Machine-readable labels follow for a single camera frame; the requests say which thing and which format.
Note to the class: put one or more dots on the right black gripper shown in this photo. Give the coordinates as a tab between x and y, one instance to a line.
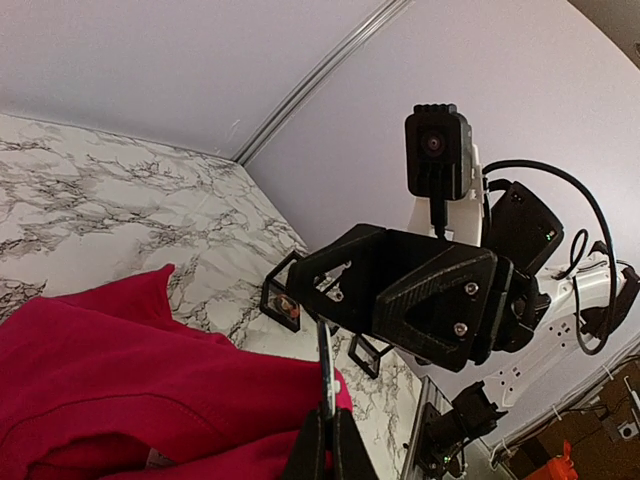
448	300

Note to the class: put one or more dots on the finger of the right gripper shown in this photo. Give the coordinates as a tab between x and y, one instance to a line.
344	281

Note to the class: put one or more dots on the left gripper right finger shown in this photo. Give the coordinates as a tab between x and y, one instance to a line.
350	457

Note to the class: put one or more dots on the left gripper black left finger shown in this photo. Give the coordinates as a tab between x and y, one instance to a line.
307	458

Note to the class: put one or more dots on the brown round brooch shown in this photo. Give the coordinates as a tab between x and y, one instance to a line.
286	306

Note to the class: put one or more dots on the red t-shirt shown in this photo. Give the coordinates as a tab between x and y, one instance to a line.
105	384

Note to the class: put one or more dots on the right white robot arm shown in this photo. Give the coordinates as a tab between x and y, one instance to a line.
556	312

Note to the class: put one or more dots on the black open display box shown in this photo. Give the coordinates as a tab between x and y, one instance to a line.
366	356
275	284

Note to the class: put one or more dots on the orange plastic jar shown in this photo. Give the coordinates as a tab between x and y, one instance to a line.
558	468

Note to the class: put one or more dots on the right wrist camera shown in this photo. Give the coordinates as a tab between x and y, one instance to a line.
442	155

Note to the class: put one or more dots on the right aluminium frame post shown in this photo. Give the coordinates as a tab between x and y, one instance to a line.
373	23

